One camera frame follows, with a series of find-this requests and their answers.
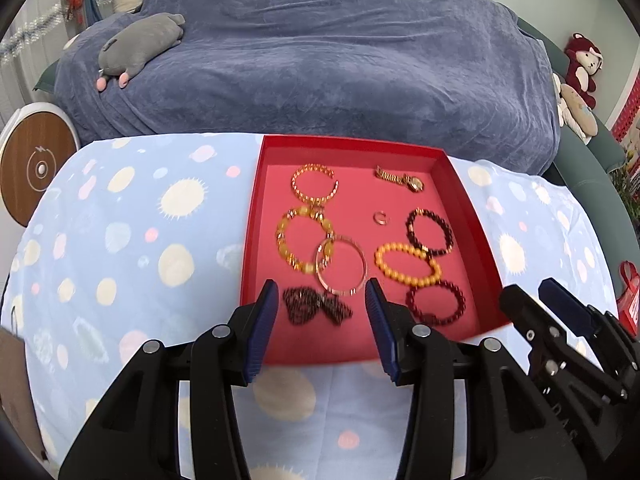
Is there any dark red bead bracelet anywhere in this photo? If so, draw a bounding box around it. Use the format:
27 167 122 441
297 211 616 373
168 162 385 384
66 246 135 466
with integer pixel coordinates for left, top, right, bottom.
404 282 468 328

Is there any orange yellow bead bracelet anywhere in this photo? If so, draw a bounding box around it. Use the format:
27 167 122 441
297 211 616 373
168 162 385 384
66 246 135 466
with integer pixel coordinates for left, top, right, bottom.
373 240 444 290

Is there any garnet multi-strand bead bracelet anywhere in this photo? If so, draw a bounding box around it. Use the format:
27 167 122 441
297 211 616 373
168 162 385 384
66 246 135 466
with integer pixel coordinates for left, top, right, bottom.
282 285 355 328

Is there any black bead bracelet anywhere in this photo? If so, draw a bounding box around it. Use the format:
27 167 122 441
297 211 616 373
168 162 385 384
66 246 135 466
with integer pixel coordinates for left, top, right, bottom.
404 206 456 257

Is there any rose gold thin bangle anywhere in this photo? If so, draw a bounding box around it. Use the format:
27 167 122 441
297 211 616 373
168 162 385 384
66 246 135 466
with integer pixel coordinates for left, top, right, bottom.
314 234 369 297

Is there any gold twisted bangle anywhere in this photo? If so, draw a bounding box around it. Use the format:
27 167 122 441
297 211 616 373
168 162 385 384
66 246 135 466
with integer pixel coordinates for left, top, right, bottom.
291 164 340 207

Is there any gold wrist watch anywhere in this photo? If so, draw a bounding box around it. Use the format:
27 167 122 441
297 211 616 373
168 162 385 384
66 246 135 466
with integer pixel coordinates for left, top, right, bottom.
374 166 424 193

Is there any red gift bag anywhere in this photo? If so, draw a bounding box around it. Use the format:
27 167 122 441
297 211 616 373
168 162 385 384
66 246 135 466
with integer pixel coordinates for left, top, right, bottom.
617 260 640 338

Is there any light blue planet bedsheet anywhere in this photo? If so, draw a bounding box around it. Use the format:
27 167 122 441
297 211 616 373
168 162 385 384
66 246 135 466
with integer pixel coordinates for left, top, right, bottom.
2 133 616 479

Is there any red cardboard tray box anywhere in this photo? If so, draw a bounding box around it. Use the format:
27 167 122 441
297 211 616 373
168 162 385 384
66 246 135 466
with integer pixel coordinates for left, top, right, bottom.
241 136 507 365

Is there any beige plush toy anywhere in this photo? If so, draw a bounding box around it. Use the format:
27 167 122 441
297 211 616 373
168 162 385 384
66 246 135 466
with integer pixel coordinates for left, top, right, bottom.
552 73 599 145

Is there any red monkey plush toy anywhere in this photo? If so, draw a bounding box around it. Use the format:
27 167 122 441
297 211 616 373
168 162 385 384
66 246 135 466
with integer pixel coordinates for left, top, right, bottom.
564 32 603 110

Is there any round wooden white side table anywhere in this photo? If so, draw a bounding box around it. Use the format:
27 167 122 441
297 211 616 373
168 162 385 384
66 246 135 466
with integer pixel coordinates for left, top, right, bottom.
1 102 80 228

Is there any dark blue blanket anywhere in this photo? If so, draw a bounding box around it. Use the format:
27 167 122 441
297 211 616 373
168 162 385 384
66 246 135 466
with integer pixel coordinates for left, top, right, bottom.
54 0 561 174

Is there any grey plush mole toy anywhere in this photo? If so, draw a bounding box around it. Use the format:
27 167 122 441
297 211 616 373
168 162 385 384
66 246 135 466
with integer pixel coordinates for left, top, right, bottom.
96 13 186 92

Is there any teal bed frame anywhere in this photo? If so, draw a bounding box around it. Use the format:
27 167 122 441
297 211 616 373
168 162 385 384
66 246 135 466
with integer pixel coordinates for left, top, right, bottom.
514 14 634 246

